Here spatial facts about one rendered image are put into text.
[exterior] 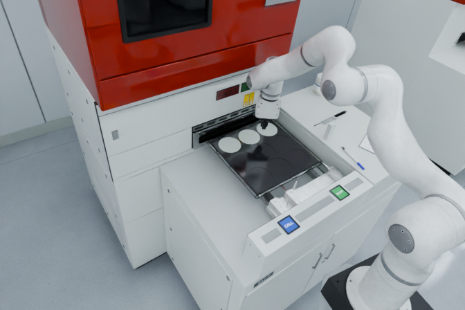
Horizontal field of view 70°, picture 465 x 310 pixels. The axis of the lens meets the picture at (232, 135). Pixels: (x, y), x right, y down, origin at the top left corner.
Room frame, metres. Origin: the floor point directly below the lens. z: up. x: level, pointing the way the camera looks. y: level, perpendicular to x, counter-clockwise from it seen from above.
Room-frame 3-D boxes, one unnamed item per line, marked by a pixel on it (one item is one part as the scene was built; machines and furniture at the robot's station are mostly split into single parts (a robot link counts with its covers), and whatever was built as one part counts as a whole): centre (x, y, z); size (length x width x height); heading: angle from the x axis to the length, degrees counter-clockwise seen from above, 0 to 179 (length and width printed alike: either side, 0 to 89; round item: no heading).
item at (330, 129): (1.13, -0.40, 1.03); 0.06 x 0.04 x 0.13; 40
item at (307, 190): (0.86, -0.33, 0.87); 0.36 x 0.08 x 0.03; 130
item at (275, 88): (1.14, -0.13, 1.23); 0.09 x 0.08 x 0.13; 122
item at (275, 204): (0.76, -0.21, 0.89); 0.08 x 0.03 x 0.03; 40
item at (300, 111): (1.23, -0.50, 0.89); 0.62 x 0.35 x 0.14; 40
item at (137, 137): (1.10, 0.15, 1.02); 0.82 x 0.03 x 0.40; 130
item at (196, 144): (1.21, 0.00, 0.89); 0.44 x 0.02 x 0.10; 130
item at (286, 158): (1.05, -0.14, 0.90); 0.34 x 0.34 x 0.01; 40
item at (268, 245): (0.73, -0.33, 0.89); 0.55 x 0.09 x 0.14; 130
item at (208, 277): (1.03, -0.27, 0.41); 0.97 x 0.64 x 0.82; 130
